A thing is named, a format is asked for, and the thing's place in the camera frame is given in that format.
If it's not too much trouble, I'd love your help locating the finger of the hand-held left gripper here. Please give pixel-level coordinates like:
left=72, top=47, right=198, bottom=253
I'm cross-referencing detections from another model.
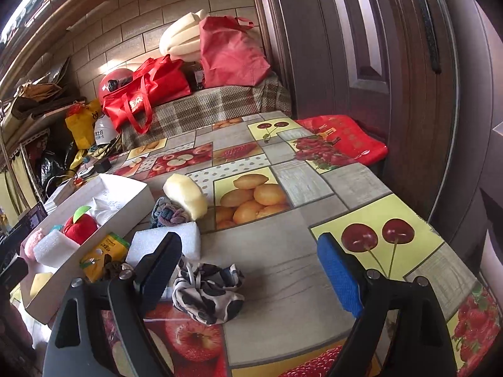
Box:
left=0, top=257, right=29, bottom=289

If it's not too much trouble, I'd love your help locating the black plastic bag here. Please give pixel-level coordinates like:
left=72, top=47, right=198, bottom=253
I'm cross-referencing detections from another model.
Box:
left=37, top=141, right=77, bottom=181

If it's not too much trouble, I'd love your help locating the dark purple box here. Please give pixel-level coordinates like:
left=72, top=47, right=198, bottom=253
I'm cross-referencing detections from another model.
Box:
left=14, top=202, right=48, bottom=240

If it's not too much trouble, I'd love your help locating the bundle of bamboo poles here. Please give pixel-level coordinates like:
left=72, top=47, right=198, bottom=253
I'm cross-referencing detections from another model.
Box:
left=0, top=0, right=158, bottom=67

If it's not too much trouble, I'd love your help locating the pink plush toy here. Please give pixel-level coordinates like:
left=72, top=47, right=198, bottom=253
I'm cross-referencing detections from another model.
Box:
left=24, top=231, right=45, bottom=260

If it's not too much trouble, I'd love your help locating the white cardboard box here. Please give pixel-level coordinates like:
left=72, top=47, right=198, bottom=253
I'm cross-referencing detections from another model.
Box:
left=21, top=173, right=155, bottom=325

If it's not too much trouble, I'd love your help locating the black door handle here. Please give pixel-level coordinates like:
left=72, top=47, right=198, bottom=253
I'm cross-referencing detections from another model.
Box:
left=416, top=0, right=443, bottom=74

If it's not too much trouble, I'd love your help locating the black and white scrunchie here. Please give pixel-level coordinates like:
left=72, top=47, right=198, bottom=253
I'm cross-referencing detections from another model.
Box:
left=170, top=257, right=245, bottom=325

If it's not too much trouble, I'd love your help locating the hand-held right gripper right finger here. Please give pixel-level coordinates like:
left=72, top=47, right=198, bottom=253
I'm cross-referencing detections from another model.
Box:
left=316, top=232, right=458, bottom=377

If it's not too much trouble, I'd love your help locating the pale yellow foam piece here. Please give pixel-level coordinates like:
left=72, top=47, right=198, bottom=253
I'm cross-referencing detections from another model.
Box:
left=162, top=173, right=208, bottom=221

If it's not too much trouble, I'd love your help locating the yellow bag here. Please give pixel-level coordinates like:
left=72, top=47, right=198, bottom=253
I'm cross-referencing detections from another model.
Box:
left=65, top=100, right=103, bottom=150

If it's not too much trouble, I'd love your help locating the metal shelf rack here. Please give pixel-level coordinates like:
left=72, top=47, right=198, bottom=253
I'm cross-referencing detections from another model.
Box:
left=0, top=98, right=79, bottom=213

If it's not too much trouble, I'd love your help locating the red plush apple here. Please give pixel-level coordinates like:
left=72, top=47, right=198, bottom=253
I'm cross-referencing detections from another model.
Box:
left=64, top=205, right=99, bottom=245

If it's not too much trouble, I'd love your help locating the yellow curtain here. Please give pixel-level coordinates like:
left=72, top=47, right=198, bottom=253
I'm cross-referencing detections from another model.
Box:
left=0, top=157, right=40, bottom=224

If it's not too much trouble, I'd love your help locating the white helmet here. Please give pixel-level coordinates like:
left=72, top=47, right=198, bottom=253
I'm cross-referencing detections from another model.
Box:
left=93, top=116, right=120, bottom=146

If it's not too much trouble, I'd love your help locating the glossy red shopping bag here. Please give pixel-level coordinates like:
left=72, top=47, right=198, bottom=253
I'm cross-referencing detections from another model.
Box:
left=102, top=56, right=193, bottom=135

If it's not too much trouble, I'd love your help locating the yellow sponge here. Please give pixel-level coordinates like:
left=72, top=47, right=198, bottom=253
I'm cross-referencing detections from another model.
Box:
left=29, top=272, right=54, bottom=299

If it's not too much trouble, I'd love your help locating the brown scrunchie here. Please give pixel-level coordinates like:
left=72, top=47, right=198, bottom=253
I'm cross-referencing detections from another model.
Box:
left=103, top=261, right=136, bottom=282

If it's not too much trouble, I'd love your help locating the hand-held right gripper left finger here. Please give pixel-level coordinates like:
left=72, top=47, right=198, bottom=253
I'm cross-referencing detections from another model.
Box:
left=42, top=231, right=183, bottom=377

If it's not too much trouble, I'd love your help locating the knotted rope toy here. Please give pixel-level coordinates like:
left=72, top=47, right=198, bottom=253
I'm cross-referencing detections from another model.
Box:
left=150, top=196, right=191, bottom=229

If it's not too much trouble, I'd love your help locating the white foam block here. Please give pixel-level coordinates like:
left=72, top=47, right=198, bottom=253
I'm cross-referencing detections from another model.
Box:
left=33, top=229, right=80, bottom=268
left=126, top=221, right=202, bottom=268

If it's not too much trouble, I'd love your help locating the red printed bag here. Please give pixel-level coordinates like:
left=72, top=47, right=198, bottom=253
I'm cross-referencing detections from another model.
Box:
left=295, top=115, right=389, bottom=166

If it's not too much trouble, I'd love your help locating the pink-red non-woven bag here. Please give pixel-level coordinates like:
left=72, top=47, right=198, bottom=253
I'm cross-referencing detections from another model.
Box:
left=198, top=16, right=273, bottom=88

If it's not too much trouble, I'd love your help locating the red helmet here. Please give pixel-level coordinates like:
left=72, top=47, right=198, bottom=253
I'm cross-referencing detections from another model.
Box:
left=98, top=68, right=136, bottom=103

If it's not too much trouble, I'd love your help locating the plaid bench cover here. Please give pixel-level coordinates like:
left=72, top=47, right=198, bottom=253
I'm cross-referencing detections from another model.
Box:
left=120, top=74, right=293, bottom=154

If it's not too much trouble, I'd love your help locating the white foam roll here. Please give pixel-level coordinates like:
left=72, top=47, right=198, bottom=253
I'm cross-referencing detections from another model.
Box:
left=158, top=8, right=209, bottom=63

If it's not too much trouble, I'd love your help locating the fruit print tablecloth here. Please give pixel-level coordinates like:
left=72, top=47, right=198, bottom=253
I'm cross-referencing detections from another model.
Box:
left=12, top=112, right=486, bottom=377

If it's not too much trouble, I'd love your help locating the brown wooden door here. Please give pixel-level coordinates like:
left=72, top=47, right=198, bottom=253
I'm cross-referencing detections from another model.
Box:
left=251, top=0, right=472, bottom=236

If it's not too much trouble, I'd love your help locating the yellow green carton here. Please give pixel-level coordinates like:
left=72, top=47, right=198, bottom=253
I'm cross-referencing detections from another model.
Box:
left=80, top=232, right=131, bottom=282

